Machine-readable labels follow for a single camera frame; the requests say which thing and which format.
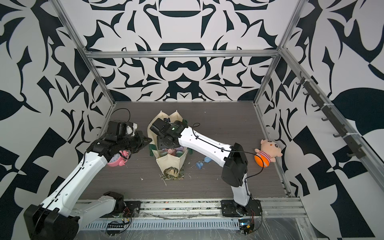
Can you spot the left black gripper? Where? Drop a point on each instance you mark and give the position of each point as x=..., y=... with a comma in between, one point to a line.
x=142, y=140

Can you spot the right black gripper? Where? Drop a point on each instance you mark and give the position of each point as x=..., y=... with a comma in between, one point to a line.
x=159, y=142

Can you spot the teal hourglass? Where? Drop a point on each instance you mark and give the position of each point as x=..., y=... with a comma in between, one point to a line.
x=179, y=154

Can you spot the cream canvas tote bag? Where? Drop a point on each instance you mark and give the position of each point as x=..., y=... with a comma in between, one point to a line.
x=172, y=167

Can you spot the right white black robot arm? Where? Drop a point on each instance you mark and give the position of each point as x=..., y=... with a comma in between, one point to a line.
x=232, y=159

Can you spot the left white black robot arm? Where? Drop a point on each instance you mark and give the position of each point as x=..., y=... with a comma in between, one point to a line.
x=55, y=218

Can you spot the blue hourglass front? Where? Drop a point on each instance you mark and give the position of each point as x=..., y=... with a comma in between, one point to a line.
x=199, y=165

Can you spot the pink alarm clock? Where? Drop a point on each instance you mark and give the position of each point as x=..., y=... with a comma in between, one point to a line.
x=119, y=159

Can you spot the pink-faced plush doll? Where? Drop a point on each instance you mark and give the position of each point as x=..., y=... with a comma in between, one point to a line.
x=267, y=153

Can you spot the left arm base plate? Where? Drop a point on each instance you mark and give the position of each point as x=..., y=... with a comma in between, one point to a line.
x=131, y=209

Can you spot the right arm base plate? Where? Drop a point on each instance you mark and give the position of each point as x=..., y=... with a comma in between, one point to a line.
x=231, y=209

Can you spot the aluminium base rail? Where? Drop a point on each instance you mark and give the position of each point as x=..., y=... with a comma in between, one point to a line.
x=190, y=208

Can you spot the black wall hook rack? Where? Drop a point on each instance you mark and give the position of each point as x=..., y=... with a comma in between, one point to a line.
x=332, y=116

